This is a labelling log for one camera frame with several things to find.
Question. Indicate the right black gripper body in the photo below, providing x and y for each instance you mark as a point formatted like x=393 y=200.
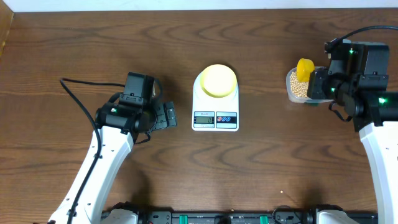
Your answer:
x=323 y=86

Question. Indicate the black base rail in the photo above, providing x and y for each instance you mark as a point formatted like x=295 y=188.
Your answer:
x=163 y=217

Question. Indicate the white digital kitchen scale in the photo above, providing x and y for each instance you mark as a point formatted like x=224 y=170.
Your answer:
x=214 y=114

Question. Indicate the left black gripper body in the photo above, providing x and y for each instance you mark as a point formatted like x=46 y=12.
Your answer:
x=154 y=116

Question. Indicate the pile of soybeans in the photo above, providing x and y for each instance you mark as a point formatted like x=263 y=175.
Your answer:
x=298 y=88

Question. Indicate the yellow measuring scoop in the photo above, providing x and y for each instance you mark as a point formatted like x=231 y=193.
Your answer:
x=304 y=68

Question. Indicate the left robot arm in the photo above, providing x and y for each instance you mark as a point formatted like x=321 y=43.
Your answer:
x=116 y=126

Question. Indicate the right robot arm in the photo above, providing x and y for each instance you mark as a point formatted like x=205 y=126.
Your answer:
x=357 y=79

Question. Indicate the clear plastic container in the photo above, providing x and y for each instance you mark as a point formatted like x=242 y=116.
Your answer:
x=296 y=99

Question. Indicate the yellow bowl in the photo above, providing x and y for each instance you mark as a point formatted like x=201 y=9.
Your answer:
x=218 y=81

